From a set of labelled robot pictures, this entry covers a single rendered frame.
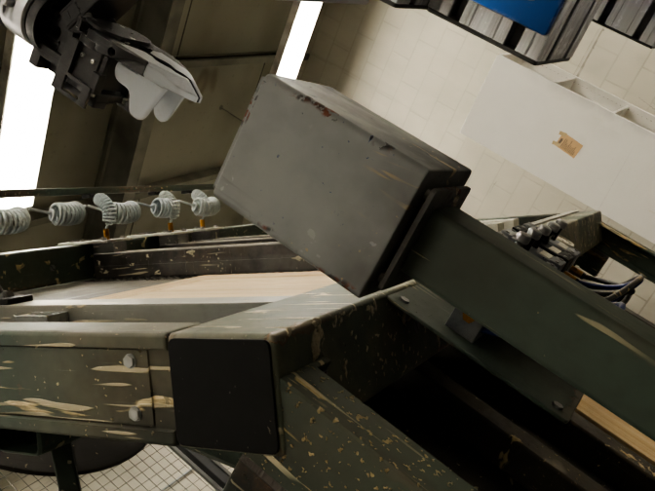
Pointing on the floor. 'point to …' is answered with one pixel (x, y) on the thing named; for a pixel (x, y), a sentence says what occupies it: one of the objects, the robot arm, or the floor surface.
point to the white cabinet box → (570, 137)
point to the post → (540, 313)
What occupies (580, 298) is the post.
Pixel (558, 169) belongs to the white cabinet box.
